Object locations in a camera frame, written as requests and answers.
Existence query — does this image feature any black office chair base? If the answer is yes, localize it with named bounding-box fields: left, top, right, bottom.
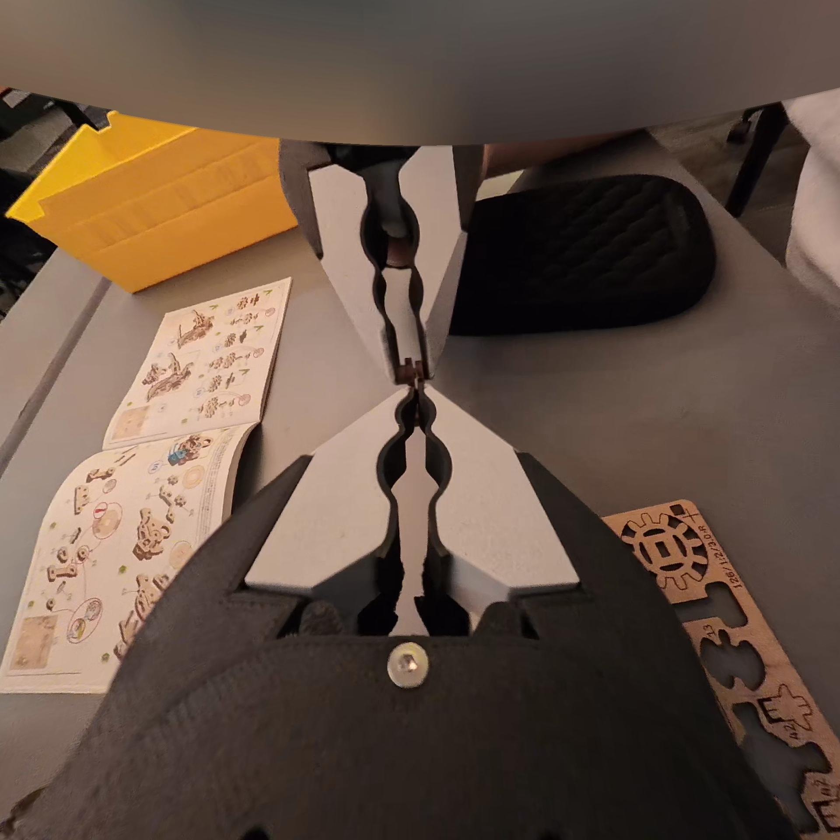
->
left=724, top=101, right=790, bottom=219

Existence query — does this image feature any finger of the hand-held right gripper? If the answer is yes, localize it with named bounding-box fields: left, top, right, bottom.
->
left=399, top=144, right=470, bottom=383
left=307, top=163, right=403, bottom=387

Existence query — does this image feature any black quilted pad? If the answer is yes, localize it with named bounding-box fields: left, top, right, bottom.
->
left=449, top=174, right=718, bottom=337

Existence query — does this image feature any laser-cut plywood sheet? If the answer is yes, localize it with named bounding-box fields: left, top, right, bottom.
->
left=602, top=500, right=840, bottom=836

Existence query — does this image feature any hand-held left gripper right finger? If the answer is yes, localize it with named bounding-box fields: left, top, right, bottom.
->
left=419, top=387, right=582, bottom=603

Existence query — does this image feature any person's white clothing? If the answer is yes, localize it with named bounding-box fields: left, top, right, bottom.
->
left=783, top=88, right=840, bottom=311

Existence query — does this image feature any instruction booklet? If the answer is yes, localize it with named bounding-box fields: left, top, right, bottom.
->
left=0, top=277, right=294, bottom=695

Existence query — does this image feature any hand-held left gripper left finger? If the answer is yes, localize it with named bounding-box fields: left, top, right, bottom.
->
left=244, top=387, right=416, bottom=593

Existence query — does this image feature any yellow cardboard box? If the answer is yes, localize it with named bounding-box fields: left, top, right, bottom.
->
left=5, top=112, right=301, bottom=295

